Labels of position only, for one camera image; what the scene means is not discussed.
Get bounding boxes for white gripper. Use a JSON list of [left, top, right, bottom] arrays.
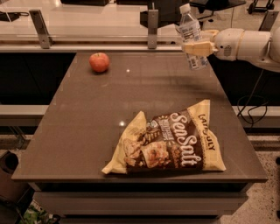
[[182, 28, 243, 61]]

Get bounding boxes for clear plastic water bottle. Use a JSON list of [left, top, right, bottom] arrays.
[[178, 3, 208, 70]]

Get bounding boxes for red apple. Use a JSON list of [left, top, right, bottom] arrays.
[[89, 52, 109, 73]]

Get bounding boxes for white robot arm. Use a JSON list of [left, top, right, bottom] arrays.
[[181, 28, 280, 73]]

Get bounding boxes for black office chair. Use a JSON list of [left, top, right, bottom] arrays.
[[146, 0, 246, 27]]

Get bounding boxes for sea salt chips bag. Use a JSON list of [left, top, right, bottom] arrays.
[[102, 100, 226, 174]]

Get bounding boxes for glass barrier panel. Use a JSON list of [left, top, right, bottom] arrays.
[[0, 0, 280, 43]]

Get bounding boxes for green patterned bag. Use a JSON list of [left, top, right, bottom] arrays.
[[18, 200, 60, 224]]

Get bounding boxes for dark bin on floor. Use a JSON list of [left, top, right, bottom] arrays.
[[0, 151, 29, 203]]

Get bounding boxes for middle metal glass bracket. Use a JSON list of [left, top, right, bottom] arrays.
[[147, 10, 158, 49]]

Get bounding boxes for metal glass bracket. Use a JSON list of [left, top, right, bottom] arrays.
[[259, 10, 279, 32], [147, 10, 158, 49], [29, 10, 53, 49]]

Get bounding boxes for right metal glass bracket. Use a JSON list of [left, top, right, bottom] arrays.
[[259, 10, 279, 32]]

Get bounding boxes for black cable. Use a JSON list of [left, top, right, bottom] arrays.
[[235, 68, 270, 126]]

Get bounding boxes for left metal glass bracket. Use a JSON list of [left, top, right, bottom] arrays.
[[29, 10, 53, 49]]

